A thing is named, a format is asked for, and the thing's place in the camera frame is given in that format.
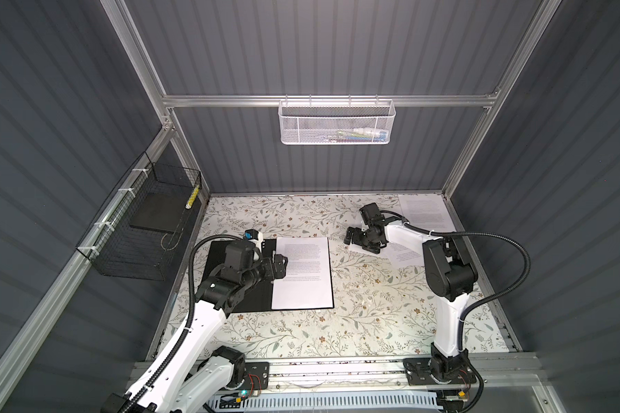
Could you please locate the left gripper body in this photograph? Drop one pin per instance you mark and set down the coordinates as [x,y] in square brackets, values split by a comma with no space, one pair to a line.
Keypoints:
[262,270]

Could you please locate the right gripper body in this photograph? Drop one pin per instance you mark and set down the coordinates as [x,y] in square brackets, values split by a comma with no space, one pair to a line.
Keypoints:
[363,239]

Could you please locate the black clip folder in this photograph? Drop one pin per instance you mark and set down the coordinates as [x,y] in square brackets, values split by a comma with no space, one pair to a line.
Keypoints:
[229,308]

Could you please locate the printed paper sheet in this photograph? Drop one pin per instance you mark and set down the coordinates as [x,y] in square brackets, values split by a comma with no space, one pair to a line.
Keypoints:
[307,284]
[404,247]
[427,211]

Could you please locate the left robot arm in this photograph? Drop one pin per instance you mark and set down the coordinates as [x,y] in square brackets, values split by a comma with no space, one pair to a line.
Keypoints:
[170,384]

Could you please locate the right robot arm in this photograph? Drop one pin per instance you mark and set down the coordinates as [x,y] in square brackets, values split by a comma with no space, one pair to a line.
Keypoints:
[449,272]

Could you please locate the yellow marker pen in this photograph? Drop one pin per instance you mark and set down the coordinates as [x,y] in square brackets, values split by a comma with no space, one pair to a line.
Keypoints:
[192,198]

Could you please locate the black pad in basket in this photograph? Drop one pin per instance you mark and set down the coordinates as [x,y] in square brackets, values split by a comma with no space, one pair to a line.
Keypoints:
[163,213]

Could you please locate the pens in white basket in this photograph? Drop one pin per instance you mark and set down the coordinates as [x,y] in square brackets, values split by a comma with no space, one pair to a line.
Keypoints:
[365,135]

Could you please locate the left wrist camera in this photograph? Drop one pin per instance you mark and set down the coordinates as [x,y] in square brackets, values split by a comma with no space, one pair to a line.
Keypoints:
[254,236]

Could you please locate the black wire basket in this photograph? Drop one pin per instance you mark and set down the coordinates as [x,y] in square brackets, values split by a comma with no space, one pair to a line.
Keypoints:
[143,230]

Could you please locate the white wire mesh basket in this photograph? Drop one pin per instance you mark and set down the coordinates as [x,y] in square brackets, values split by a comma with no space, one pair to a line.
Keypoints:
[301,120]

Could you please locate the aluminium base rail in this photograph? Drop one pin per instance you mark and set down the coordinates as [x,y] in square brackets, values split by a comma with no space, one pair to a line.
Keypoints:
[363,373]

